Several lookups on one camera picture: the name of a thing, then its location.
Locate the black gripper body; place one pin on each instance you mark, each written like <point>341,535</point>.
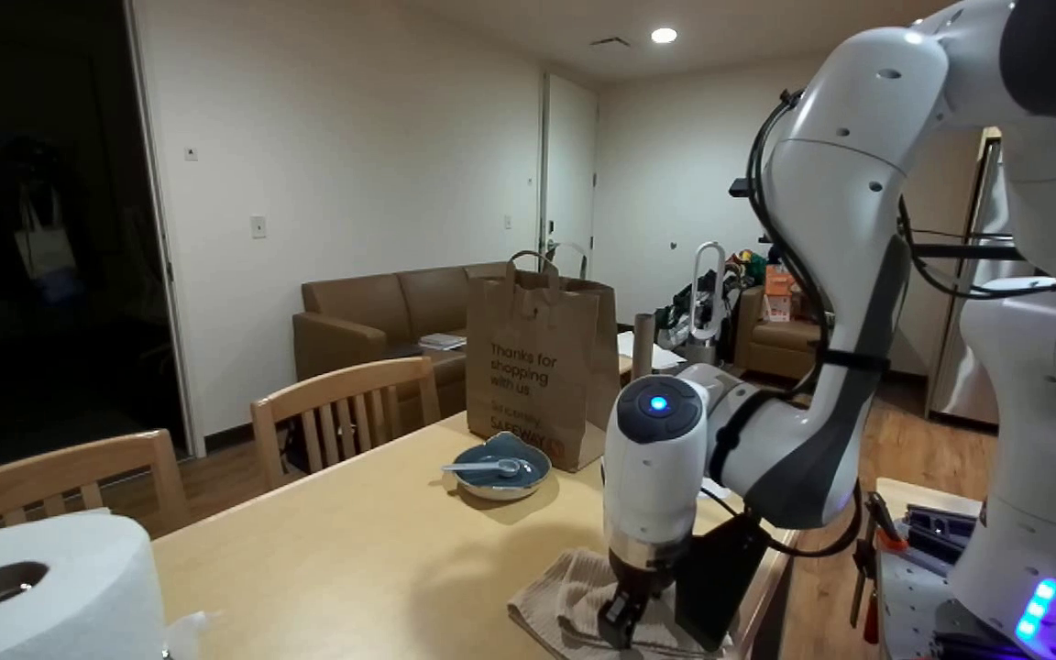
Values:
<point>644,574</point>

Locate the beige ribbed cloth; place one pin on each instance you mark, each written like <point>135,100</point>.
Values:
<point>559,610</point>

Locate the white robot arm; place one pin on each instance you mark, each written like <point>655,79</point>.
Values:
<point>697,463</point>

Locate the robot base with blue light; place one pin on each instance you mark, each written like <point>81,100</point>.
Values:
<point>1007,574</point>

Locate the blue ceramic bowl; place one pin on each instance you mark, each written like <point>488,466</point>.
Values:
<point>498,487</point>

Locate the white plastic spoon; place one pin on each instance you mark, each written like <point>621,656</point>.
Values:
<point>506,466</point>

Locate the orange black clamp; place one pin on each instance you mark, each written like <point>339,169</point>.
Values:
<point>877,536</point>

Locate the brown paper bag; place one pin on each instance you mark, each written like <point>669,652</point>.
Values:
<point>539,362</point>

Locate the cardboard tube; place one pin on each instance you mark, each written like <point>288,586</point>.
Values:
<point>644,345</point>

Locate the wooden chair behind table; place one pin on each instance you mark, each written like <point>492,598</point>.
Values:
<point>341,411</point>

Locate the brown sofa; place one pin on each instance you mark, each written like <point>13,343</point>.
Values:
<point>378,317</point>

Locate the light wooden chair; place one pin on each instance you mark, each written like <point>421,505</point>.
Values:
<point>72,478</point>

